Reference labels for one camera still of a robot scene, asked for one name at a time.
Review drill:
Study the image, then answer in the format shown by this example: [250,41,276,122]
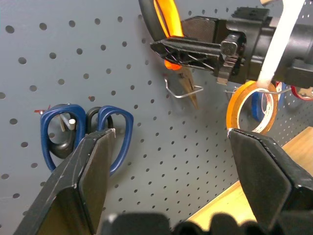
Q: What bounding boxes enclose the orange and black needle-nose pliers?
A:
[138,0,200,110]

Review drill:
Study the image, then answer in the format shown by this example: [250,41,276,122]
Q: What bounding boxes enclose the blue tape roll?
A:
[251,82,287,122]

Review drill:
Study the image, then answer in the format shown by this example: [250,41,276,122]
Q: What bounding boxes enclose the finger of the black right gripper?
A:
[180,16,218,42]
[149,40,223,72]

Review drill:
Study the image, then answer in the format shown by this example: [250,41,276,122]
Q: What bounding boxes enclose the blue handled scissors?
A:
[40,104,134,177]

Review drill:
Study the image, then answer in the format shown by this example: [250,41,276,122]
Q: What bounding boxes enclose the white tipped pegboard peg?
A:
[59,116,76,132]

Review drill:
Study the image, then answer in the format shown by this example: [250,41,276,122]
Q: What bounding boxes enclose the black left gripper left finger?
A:
[13,128,116,235]

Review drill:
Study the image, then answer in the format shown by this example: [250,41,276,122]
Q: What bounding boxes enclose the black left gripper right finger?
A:
[227,128,313,232]

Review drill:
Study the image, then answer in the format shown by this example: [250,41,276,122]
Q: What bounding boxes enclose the straight wire pegboard hook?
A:
[224,87,292,95]

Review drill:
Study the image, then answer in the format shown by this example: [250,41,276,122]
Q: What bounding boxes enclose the wire loop pegboard hook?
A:
[163,75,204,99]

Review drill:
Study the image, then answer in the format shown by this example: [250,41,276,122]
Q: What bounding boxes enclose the orange tape roll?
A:
[226,80,279,135]

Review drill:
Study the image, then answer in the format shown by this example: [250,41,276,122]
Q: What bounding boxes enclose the red tape roll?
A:
[275,82,313,101]

